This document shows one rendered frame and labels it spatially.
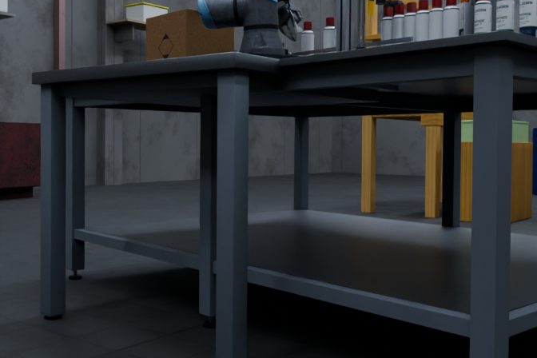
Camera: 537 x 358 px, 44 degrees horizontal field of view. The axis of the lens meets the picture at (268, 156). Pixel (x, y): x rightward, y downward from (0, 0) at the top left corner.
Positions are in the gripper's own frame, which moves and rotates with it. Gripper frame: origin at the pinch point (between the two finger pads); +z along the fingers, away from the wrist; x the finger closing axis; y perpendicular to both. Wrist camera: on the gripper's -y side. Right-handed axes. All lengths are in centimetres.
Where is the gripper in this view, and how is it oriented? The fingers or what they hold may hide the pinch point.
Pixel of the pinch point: (292, 37)
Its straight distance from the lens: 277.0
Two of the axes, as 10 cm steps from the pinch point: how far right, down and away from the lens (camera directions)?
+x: -5.8, 4.8, 6.6
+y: 7.5, -0.1, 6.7
